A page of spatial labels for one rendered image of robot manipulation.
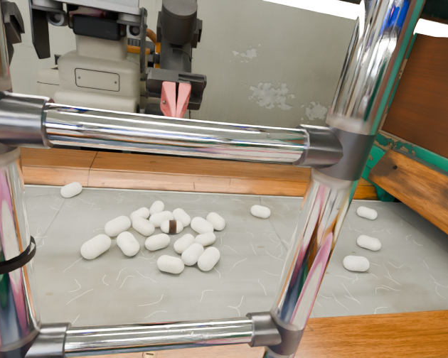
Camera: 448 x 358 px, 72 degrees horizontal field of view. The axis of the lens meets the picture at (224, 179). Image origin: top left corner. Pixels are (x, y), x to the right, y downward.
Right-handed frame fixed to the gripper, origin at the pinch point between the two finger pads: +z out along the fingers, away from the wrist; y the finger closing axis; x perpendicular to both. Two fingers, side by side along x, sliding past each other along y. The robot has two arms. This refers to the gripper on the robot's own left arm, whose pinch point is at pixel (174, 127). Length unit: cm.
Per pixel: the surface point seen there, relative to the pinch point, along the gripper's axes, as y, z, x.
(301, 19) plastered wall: 97, -164, 88
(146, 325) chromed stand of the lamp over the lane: -3.6, 29.4, -22.8
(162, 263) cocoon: -1.7, 22.9, -5.4
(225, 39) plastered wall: 45, -153, 106
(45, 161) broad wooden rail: -21.1, 2.7, 9.8
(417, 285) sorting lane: 32.3, 26.6, -6.4
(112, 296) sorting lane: -6.8, 26.4, -6.4
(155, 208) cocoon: -2.6, 13.5, 2.1
